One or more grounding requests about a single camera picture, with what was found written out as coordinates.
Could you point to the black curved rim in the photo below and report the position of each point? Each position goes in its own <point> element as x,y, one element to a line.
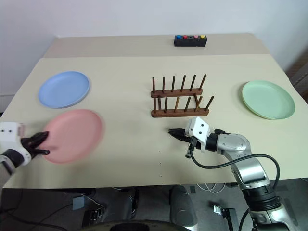
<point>134,225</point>

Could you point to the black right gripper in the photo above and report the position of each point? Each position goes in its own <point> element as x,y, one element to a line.
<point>192,142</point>

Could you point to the green plate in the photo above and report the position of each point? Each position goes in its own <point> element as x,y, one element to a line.
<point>268,99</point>

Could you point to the dark rounded shape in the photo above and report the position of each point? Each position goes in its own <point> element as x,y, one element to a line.
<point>181,207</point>

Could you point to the pink plate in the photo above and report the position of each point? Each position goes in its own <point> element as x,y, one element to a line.
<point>74,134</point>

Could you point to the blue plate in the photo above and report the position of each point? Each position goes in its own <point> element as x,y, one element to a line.
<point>63,89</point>

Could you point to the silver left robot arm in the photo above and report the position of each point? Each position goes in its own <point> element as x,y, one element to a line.
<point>8,160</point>

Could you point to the black button box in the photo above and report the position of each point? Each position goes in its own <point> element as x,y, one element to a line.
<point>190,42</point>

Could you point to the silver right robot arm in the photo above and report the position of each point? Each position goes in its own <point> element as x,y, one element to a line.
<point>250,168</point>

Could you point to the wooden dish rack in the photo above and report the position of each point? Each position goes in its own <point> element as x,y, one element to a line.
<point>179,111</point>

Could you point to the dark chair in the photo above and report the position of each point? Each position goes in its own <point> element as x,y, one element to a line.
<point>299,74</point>

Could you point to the grey-blue floor box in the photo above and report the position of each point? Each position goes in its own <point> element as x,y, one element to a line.
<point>78,203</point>

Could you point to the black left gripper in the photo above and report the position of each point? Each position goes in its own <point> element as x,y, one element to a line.
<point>27,144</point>

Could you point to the black metal bracket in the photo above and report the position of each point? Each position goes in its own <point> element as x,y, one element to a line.
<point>226,214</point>

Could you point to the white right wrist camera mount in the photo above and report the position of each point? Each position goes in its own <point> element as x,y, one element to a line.
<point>199,130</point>

